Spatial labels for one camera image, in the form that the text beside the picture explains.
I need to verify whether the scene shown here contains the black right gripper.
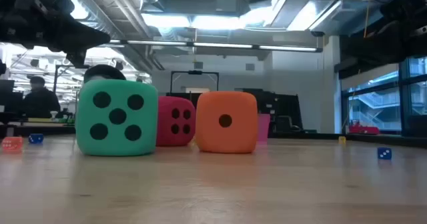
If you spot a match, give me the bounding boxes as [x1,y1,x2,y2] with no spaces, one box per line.
[380,0,427,22]

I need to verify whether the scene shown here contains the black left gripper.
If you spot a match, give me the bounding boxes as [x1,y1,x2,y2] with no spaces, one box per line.
[0,0,111,69]

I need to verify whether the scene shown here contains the teal foam die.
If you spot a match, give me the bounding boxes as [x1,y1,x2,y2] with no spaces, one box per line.
[75,79,159,157]

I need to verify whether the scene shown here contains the red foam die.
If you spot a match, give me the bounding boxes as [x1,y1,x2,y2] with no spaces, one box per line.
[155,95,197,147]

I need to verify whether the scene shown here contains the small blue die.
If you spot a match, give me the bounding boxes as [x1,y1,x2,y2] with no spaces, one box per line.
[377,147,393,160]
[28,133,45,145]

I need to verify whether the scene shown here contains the orange foam die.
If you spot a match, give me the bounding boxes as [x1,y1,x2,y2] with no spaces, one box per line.
[195,91,258,154]

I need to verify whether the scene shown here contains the person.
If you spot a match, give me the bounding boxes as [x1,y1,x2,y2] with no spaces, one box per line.
[22,76,61,119]

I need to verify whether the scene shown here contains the black computer monitor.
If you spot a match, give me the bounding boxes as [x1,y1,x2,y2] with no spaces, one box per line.
[0,79,24,115]

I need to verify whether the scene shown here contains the small orange die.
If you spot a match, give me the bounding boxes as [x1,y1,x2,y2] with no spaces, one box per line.
[1,136,24,151]

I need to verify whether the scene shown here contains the red plastic crate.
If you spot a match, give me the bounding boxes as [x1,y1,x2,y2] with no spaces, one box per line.
[348,123,380,135]

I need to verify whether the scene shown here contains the long ceiling light bar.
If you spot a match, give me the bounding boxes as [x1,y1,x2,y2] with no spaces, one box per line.
[106,39,324,53]

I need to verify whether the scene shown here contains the grey ceiling box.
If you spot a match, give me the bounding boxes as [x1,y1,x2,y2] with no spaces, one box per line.
[216,0,240,13]

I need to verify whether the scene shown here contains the black cabinets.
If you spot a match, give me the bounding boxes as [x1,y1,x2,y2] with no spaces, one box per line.
[235,88,304,134]

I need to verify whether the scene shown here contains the pink plastic bin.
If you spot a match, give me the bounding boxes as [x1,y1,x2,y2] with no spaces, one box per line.
[256,113,271,143]

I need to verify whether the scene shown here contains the black rectangular stand frame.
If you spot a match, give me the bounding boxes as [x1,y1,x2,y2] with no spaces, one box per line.
[169,70,220,93]

